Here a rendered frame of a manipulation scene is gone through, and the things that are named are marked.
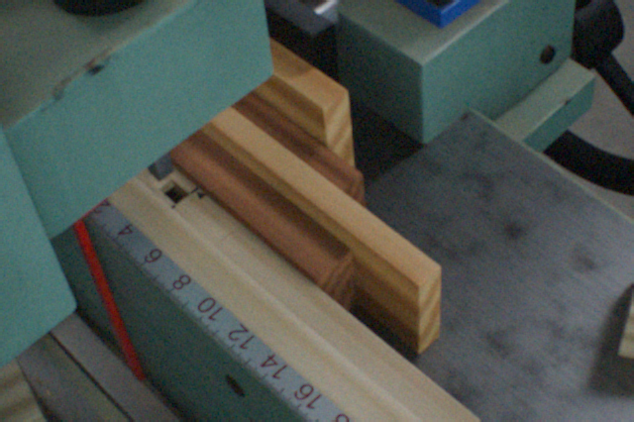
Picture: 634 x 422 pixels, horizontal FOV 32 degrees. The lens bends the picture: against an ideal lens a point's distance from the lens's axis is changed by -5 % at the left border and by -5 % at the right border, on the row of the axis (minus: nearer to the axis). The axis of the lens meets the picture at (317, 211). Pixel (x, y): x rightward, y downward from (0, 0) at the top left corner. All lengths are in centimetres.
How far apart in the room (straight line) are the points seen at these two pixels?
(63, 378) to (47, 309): 24
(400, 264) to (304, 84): 10
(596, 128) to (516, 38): 122
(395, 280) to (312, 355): 5
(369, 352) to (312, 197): 8
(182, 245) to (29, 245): 13
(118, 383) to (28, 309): 22
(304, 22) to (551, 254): 16
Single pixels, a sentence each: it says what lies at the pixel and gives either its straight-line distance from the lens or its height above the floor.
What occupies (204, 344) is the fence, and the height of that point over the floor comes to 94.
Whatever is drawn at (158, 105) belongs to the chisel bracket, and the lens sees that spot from 46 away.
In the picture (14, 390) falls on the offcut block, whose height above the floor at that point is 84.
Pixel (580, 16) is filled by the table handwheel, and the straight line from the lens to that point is 77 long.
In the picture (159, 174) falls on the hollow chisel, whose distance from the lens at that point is 54.
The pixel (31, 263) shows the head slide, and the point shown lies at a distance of 41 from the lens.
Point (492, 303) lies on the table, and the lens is 54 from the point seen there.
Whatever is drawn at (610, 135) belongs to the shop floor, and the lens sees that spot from 183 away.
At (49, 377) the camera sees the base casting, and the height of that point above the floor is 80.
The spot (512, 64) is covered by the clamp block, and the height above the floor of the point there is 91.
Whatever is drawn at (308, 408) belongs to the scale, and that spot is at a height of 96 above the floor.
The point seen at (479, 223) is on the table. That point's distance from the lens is 57.
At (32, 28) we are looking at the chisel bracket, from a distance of 45.
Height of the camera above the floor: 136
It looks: 52 degrees down
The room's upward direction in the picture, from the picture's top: 7 degrees counter-clockwise
